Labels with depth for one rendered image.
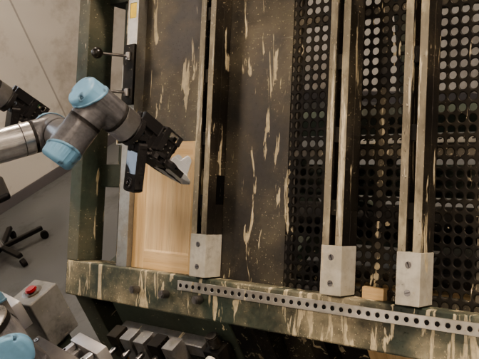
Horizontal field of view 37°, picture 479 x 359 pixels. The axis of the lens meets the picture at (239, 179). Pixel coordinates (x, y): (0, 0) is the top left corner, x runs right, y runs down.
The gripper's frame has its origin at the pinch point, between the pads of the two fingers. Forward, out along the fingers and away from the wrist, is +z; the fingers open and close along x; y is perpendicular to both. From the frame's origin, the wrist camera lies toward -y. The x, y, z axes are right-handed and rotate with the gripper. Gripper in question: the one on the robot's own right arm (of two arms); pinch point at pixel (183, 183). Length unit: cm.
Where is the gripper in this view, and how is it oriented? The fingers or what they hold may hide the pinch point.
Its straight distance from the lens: 171.7
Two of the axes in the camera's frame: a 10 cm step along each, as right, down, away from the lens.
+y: 4.5, -8.5, 2.8
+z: 6.0, 5.2, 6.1
